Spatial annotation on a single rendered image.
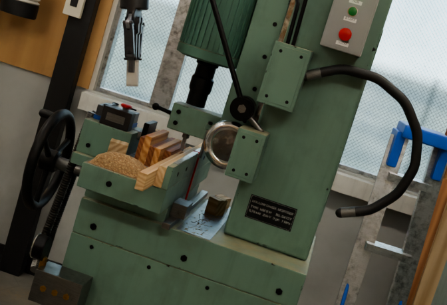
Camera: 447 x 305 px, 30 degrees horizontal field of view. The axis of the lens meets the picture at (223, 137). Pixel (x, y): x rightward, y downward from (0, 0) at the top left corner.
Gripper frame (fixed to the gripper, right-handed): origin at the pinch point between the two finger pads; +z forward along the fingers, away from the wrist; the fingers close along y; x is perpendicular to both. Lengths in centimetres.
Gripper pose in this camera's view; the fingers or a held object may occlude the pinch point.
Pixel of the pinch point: (132, 72)
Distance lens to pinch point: 217.9
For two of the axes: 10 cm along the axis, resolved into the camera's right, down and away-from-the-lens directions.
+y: 1.7, -0.9, 9.8
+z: -0.4, 9.9, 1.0
